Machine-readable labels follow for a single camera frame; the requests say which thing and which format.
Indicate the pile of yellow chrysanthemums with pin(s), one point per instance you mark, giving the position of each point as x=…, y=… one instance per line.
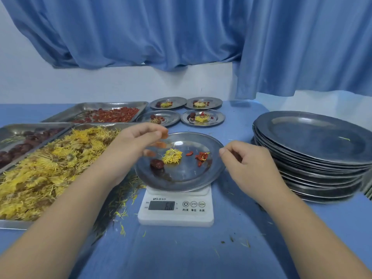
x=43, y=177

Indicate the blue tablecloth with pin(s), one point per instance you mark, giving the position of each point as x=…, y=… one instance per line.
x=189, y=252

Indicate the white digital kitchen scale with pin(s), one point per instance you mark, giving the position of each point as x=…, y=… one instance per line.
x=174, y=217

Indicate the round steel plate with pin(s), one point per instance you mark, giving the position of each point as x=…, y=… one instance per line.
x=189, y=177
x=178, y=103
x=215, y=103
x=218, y=118
x=171, y=118

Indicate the person's left hand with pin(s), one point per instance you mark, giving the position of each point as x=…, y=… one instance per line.
x=128, y=148

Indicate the narrow blue curtain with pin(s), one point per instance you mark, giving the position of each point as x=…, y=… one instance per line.
x=305, y=46

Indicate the stack of steel plates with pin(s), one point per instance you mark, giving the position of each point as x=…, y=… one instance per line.
x=314, y=156

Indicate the person's left forearm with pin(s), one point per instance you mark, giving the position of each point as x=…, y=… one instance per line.
x=58, y=223

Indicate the wide blue curtain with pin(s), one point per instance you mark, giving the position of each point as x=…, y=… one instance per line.
x=130, y=29

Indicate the person's right hand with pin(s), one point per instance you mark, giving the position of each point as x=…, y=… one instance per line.
x=252, y=171

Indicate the rectangular steel tray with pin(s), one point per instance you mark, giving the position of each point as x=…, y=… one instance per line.
x=11, y=225
x=14, y=127
x=66, y=108

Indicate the person's right forearm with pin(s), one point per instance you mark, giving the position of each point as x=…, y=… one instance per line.
x=314, y=241

